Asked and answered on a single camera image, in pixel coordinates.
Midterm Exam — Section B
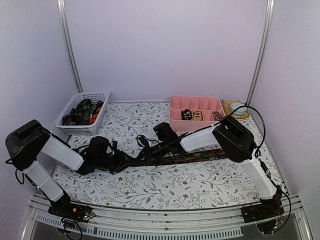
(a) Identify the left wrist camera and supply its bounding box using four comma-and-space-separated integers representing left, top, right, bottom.
111, 140, 118, 155

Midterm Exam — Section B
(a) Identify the brown green patterned tie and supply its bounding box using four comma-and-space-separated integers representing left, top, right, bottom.
132, 148, 228, 167

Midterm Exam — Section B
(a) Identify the yellow patterned rolled tie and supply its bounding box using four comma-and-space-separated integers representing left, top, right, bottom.
192, 111, 203, 121

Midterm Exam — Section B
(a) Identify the front aluminium rail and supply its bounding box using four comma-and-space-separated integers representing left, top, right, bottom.
22, 194, 315, 240

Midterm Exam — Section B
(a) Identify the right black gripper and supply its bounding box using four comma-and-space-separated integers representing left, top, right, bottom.
135, 139, 171, 164

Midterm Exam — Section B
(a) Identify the black white rolled tie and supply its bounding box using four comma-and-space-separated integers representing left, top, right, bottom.
181, 109, 193, 121

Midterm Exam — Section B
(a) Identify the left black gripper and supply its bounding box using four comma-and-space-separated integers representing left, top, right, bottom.
95, 149, 135, 174

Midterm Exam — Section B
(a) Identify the floral patterned table mat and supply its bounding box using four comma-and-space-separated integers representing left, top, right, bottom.
49, 101, 286, 210

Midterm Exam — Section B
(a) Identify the aluminium frame post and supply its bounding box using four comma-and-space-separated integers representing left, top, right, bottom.
56, 0, 83, 93
245, 0, 275, 105

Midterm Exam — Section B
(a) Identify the left aluminium frame post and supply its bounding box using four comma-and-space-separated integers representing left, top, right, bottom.
56, 0, 83, 93

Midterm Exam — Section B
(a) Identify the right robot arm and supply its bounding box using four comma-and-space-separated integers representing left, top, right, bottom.
136, 114, 285, 223

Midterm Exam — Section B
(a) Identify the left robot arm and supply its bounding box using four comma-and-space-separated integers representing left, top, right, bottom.
5, 119, 131, 222

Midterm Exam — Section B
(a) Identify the dark red rolled tie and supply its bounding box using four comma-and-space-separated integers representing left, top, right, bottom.
212, 111, 224, 122

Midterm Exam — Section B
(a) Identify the right aluminium frame post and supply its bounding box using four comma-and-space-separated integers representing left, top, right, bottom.
245, 0, 275, 105

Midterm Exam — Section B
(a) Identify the white plastic mesh basket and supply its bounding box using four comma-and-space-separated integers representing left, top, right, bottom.
55, 91, 110, 136

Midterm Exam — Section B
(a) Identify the light blue ceramic bowl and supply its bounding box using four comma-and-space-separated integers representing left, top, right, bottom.
229, 102, 247, 117

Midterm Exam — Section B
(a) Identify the pink divided organizer box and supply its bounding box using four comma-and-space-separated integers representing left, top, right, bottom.
169, 96, 226, 131

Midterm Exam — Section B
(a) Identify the pile of dark ties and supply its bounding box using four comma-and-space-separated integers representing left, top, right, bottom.
62, 98, 104, 126

